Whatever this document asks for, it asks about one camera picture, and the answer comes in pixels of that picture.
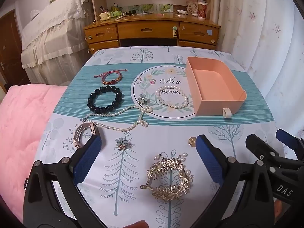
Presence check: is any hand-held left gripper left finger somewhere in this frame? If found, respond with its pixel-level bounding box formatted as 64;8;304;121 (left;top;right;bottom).
23;135;110;228

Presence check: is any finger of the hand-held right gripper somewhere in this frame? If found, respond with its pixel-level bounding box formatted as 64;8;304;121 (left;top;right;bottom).
245;134;304;171
276;129;304;149

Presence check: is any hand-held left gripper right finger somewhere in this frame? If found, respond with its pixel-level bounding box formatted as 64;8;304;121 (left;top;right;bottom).
190;135;276;228

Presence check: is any pink strap smartwatch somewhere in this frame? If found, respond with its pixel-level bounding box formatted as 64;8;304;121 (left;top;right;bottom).
74;122;99;148

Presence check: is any gold leaf hair comb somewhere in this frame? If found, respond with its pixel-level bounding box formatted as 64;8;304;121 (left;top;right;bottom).
140;154;194;200

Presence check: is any pink box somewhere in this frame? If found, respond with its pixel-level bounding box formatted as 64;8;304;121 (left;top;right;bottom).
186;56;247;119

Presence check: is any black bead bracelet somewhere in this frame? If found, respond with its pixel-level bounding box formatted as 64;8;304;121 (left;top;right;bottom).
87;87;122;114

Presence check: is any white pearl necklace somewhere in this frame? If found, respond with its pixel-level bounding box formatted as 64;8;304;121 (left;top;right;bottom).
79;105;152;131

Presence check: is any red string bead bracelet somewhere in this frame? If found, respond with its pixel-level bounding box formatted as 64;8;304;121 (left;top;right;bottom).
94;69;128;85

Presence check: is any pink quilted blanket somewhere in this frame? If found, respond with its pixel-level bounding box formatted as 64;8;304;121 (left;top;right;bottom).
0;84;69;219

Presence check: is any white floral curtain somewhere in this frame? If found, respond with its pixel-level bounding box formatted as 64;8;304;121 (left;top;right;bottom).
209;0;304;133

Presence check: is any white lace furniture cover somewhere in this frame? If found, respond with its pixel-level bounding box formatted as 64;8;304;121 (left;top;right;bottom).
20;0;95;86

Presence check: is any brown wooden door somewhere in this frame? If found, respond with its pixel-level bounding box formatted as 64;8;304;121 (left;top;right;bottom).
0;9;31;86

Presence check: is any red floral paper cup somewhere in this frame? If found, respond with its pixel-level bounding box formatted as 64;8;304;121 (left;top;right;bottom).
197;2;208;19

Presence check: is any wooden desk with hutch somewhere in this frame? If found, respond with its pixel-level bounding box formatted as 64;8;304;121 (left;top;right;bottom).
84;0;221;55

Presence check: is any brown paper bag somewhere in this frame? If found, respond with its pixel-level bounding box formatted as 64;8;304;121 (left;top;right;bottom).
186;0;200;15

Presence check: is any row of picture cards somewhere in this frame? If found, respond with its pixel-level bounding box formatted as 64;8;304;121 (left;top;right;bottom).
117;3;174;13

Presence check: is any white pearl bracelet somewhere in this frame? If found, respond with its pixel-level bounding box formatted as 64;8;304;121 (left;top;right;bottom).
156;86;189;109

